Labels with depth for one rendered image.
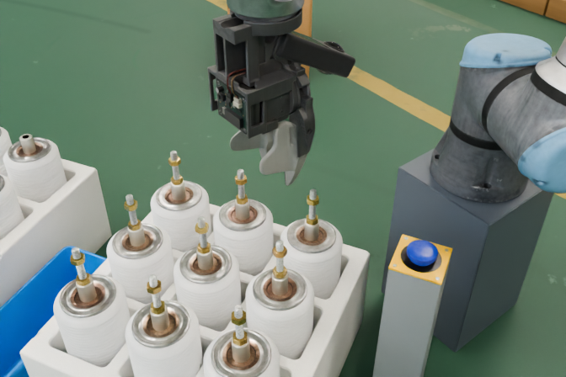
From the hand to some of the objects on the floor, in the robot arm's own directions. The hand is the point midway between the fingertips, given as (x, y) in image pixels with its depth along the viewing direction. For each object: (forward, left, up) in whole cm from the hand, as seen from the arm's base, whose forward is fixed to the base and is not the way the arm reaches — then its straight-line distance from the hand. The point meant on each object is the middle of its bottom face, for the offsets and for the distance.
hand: (282, 164), depth 73 cm
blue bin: (+28, -30, -46) cm, 62 cm away
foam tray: (+32, -59, -46) cm, 82 cm away
